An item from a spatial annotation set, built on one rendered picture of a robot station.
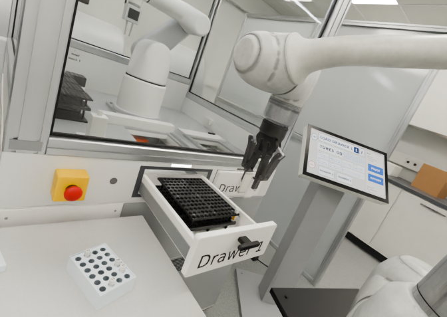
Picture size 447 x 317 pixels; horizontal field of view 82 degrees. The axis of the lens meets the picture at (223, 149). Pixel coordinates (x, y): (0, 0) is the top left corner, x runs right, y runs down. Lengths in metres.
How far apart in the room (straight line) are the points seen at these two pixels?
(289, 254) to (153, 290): 1.17
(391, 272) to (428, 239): 2.76
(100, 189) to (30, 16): 0.44
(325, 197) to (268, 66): 1.18
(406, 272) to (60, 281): 0.70
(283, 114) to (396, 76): 1.61
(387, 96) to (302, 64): 1.70
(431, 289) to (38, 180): 0.79
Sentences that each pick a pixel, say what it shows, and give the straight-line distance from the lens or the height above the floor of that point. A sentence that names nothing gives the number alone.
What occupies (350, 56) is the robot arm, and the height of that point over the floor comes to 1.37.
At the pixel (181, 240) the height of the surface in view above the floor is 0.87.
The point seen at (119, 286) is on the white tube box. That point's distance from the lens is 0.63.
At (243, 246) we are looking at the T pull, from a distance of 0.65.
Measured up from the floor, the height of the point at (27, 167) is 0.91.
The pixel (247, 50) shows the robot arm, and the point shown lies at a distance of 0.52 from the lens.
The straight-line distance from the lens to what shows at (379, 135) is 2.15.
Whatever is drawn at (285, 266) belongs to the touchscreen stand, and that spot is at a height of 0.34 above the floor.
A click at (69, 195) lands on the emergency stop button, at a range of 0.72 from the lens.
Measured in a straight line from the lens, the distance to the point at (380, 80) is 2.25.
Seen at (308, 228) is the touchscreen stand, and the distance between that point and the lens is 1.66.
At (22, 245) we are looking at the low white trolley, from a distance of 0.76.
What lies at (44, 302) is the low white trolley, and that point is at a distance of 0.65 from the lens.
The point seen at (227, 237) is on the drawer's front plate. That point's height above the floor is 0.92.
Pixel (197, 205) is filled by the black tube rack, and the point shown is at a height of 0.90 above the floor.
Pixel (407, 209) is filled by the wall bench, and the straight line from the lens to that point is 3.41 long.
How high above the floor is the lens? 1.25
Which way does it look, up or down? 14 degrees down
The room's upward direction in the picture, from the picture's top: 21 degrees clockwise
